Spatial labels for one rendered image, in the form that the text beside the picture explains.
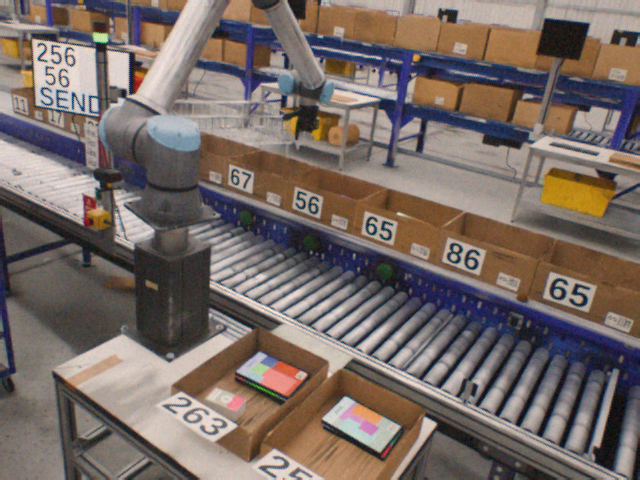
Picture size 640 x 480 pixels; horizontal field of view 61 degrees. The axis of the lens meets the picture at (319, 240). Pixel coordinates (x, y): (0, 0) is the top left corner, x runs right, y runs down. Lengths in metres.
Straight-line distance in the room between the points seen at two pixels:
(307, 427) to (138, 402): 0.48
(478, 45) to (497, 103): 0.75
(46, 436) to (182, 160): 1.55
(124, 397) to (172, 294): 0.33
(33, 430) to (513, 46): 5.83
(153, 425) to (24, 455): 1.15
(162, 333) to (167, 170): 0.55
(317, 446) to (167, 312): 0.63
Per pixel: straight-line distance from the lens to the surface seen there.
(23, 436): 2.77
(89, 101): 2.65
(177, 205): 1.65
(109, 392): 1.72
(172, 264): 1.69
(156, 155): 1.62
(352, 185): 2.73
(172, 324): 1.80
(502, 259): 2.20
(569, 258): 2.45
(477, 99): 6.62
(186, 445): 1.55
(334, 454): 1.53
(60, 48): 2.71
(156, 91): 1.77
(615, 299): 2.17
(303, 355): 1.73
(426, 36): 7.10
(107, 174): 2.42
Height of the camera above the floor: 1.85
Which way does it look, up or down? 24 degrees down
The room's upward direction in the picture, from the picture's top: 7 degrees clockwise
